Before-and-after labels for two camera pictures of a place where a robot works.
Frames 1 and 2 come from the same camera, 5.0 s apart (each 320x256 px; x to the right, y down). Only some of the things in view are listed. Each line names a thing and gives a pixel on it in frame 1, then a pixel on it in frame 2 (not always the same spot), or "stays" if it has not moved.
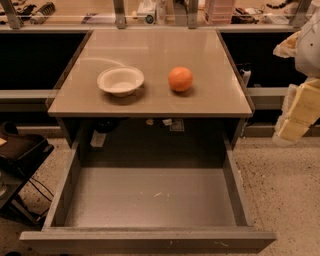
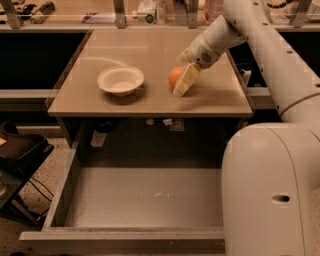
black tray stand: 20,156 stays
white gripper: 310,53 to 201,50
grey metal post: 298,19 stays
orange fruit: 180,78 stays
